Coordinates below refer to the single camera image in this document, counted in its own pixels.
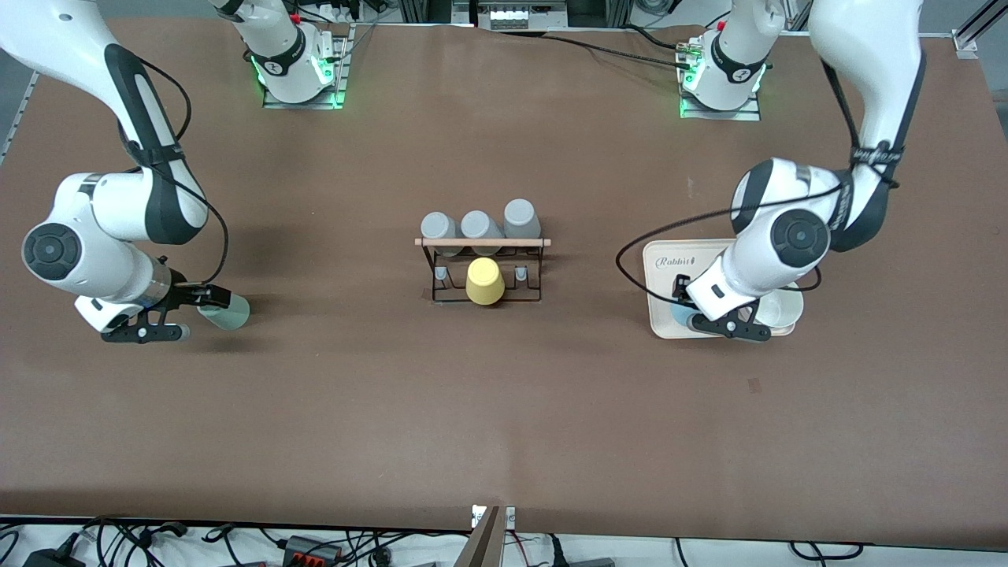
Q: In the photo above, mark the light blue plastic cup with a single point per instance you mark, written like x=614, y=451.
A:
x=679, y=319

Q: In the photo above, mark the mint green plastic cup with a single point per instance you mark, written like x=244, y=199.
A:
x=232, y=315

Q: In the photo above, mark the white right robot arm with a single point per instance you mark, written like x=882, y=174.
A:
x=102, y=209

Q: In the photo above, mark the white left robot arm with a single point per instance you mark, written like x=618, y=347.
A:
x=866, y=47

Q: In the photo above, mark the beige plastic tray Rabbit print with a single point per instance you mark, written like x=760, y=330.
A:
x=705, y=248

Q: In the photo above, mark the white ceramic bowl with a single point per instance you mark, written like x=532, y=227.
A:
x=783, y=309

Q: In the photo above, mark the grey plastic cup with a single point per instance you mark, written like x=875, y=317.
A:
x=480, y=225
x=438, y=227
x=521, y=216

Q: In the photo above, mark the yellow plastic cup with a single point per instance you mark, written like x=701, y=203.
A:
x=485, y=283

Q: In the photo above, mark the black power adapter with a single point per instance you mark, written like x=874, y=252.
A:
x=47, y=559

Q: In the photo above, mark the black red connector block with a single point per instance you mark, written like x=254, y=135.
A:
x=311, y=550

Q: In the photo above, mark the white power strip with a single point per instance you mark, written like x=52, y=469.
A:
x=512, y=16

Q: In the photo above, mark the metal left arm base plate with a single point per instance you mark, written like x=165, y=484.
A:
x=720, y=115

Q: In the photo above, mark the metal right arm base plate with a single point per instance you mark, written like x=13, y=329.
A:
x=299, y=104

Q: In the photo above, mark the aluminium table edge rail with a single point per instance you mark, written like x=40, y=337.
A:
x=20, y=110

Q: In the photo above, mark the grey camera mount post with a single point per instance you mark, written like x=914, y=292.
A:
x=482, y=543

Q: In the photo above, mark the aluminium frame profile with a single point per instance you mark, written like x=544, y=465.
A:
x=976, y=31

